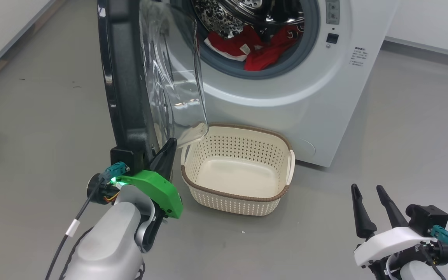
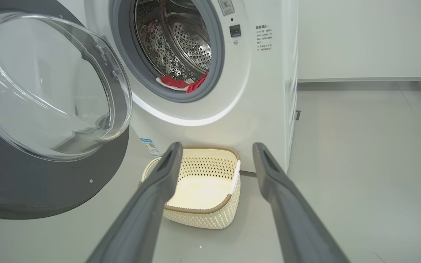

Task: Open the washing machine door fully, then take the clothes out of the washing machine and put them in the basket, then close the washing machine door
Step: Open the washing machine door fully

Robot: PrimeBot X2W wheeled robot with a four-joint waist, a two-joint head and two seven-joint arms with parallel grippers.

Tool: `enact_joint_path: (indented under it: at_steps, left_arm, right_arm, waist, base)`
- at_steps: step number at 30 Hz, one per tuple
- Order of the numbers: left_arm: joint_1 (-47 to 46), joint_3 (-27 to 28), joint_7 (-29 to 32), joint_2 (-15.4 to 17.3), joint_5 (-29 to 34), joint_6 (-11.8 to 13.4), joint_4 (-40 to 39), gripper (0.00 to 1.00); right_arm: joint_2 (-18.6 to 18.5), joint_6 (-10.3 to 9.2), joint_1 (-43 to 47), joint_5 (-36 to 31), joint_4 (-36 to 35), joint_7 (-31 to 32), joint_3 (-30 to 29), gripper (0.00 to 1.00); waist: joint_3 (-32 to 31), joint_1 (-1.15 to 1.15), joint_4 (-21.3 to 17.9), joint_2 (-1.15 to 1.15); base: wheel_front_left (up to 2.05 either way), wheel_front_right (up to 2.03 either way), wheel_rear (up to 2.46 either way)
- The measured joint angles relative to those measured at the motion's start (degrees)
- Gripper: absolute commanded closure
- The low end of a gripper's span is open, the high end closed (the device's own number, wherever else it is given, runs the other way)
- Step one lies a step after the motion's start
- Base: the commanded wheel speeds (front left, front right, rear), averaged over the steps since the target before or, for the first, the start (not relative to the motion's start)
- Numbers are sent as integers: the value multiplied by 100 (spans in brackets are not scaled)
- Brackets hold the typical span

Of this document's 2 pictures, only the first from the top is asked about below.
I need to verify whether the cream perforated laundry basket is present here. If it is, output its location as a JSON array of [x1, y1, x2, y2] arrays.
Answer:
[[180, 123, 296, 217]]

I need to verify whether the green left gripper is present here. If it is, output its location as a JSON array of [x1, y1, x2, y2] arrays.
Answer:
[[115, 138, 184, 253]]

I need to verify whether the white washing machine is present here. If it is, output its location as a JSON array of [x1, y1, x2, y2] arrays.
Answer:
[[166, 0, 401, 168]]

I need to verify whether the left camera cable teal connector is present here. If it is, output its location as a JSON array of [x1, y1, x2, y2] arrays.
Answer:
[[45, 161, 130, 280]]

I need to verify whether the round filter cover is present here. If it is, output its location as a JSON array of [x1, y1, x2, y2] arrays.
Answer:
[[293, 138, 317, 158]]

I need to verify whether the red white-trimmed garment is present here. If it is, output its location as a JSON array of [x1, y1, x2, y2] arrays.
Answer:
[[204, 25, 264, 62], [244, 24, 305, 72]]

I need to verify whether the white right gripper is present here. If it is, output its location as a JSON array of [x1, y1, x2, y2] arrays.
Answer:
[[351, 184, 438, 280]]

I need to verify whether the washing machine glass door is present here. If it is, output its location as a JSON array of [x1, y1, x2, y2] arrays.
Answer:
[[97, 0, 209, 164]]

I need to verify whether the grey rating plate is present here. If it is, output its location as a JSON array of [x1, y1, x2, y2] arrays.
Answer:
[[325, 0, 341, 25]]

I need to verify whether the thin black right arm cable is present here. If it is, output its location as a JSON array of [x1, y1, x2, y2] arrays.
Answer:
[[418, 243, 447, 280]]

